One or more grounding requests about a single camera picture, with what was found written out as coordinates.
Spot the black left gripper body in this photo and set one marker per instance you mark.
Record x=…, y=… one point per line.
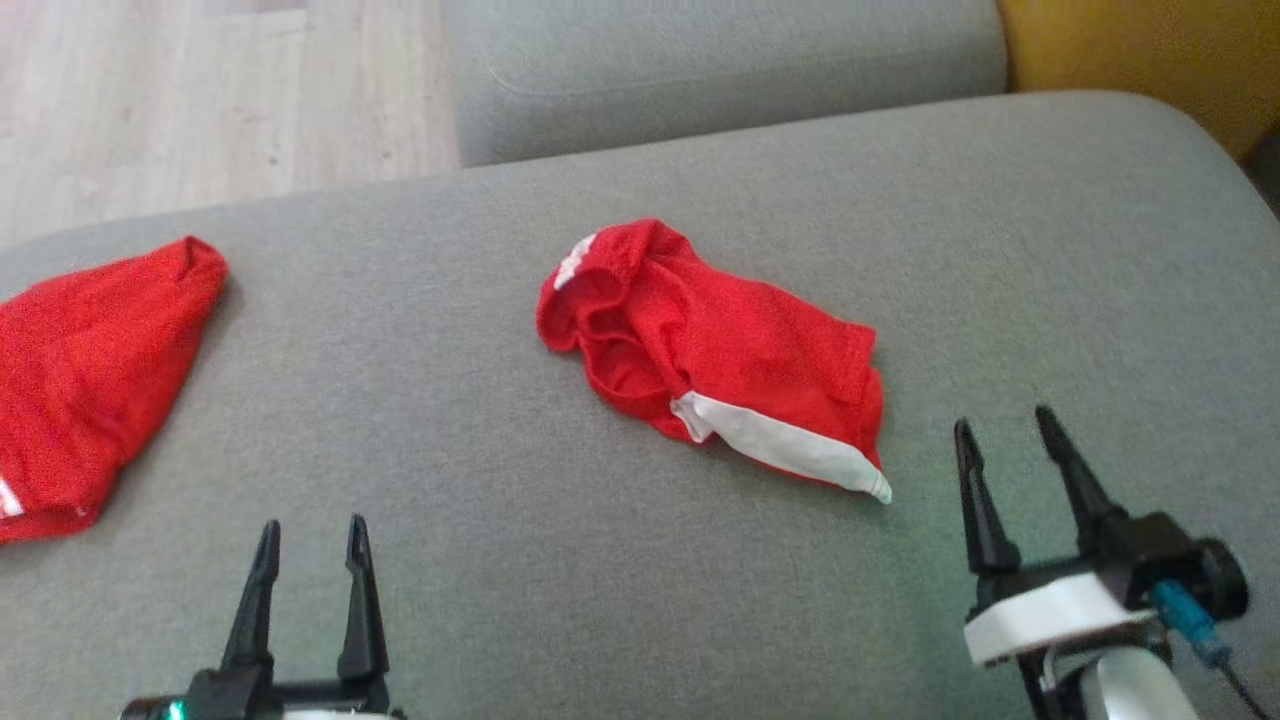
x=240, y=700

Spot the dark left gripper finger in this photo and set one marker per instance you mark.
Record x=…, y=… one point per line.
x=362, y=620
x=255, y=610

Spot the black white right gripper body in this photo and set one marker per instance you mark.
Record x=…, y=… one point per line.
x=1050, y=610

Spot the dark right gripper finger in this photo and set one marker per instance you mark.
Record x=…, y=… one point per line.
x=982, y=520
x=1080, y=490

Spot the red white printed sports shorts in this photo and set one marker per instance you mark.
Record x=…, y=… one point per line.
x=90, y=380

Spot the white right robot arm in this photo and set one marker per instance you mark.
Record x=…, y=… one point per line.
x=1135, y=695

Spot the wide grey sofa seat cushion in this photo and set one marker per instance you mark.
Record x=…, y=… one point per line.
x=500, y=560

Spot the crumpled red white sports shorts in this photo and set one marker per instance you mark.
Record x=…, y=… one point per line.
x=740, y=350

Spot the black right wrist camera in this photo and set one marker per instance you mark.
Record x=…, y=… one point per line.
x=1185, y=560

